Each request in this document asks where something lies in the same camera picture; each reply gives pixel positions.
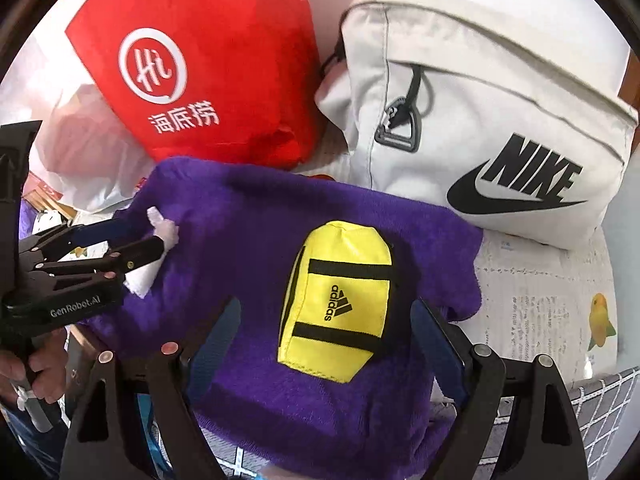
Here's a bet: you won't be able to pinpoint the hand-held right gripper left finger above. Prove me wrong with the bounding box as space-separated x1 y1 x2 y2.
60 297 243 480

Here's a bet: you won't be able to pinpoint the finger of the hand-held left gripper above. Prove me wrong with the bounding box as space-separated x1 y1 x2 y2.
19 214 151 262
31 236 167 285

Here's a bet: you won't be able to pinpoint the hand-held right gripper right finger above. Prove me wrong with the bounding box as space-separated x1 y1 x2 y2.
410 297 591 480

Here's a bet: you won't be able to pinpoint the white cloth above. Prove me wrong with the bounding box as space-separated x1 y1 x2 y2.
122 207 180 297

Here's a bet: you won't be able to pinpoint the purple fluffy towel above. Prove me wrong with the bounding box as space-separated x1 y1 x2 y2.
75 156 485 476

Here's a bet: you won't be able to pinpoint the yellow small pouch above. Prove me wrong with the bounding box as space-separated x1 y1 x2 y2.
276 220 398 385

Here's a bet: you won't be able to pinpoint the person's left hand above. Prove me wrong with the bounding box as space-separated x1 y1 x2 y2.
0 329 69 412

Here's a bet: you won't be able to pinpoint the white plastic bag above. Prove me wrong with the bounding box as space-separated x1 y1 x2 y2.
0 35 156 213

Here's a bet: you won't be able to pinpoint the person's dark pants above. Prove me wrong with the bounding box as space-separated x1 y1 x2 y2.
0 405 66 480

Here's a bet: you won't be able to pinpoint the grey checked blanket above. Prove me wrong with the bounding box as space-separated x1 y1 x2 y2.
200 367 640 480

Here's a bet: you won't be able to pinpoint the red paper bag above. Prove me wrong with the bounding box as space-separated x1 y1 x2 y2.
65 0 323 171

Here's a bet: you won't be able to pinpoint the beige waist bag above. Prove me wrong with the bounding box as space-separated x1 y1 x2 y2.
314 0 640 251

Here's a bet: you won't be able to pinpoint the brown wooden headboard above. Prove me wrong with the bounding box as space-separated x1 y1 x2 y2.
617 52 640 156

